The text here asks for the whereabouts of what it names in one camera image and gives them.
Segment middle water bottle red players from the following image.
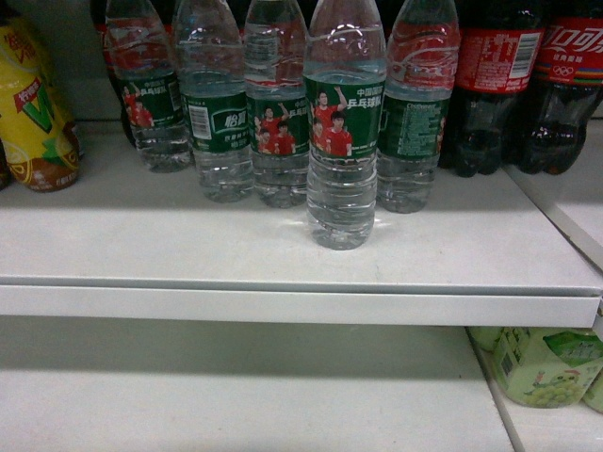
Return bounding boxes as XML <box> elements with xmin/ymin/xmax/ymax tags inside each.
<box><xmin>244</xmin><ymin>1</ymin><xmax>309</xmax><ymax>208</ymax></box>

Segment front water bottle green label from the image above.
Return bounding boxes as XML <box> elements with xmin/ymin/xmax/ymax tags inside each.
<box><xmin>303</xmin><ymin>1</ymin><xmax>386</xmax><ymax>250</ymax></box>

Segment white metal shelf board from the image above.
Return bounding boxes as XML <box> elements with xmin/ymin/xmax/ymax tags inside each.
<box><xmin>1</xmin><ymin>122</ymin><xmax>602</xmax><ymax>327</ymax></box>

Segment water bottle barcode label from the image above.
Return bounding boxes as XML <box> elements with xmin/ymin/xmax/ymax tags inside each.
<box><xmin>173</xmin><ymin>1</ymin><xmax>253</xmax><ymax>202</ymax></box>

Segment right water bottle text label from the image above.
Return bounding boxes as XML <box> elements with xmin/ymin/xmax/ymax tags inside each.
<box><xmin>377</xmin><ymin>1</ymin><xmax>461</xmax><ymax>214</ymax></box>

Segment far left water bottle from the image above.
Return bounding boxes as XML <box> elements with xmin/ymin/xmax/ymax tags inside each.
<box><xmin>106</xmin><ymin>1</ymin><xmax>191</xmax><ymax>173</ymax></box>

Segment cola bottle red label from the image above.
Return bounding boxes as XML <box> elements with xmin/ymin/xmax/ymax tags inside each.
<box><xmin>439</xmin><ymin>1</ymin><xmax>546</xmax><ymax>177</ymax></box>

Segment yellow lemon tea bottle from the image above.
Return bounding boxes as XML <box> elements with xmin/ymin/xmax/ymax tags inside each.
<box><xmin>1</xmin><ymin>1</ymin><xmax>81</xmax><ymax>192</ymax></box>

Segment green grape juice bottle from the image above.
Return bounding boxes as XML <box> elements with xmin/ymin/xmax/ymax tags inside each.
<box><xmin>493</xmin><ymin>327</ymin><xmax>602</xmax><ymax>409</ymax></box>

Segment left rear cola bottle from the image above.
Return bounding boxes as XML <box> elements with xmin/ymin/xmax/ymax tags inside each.
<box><xmin>89</xmin><ymin>0</ymin><xmax>136</xmax><ymax>147</ymax></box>

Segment right cola bottle olympic label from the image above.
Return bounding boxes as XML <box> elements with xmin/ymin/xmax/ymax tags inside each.
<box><xmin>514</xmin><ymin>1</ymin><xmax>602</xmax><ymax>175</ymax></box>

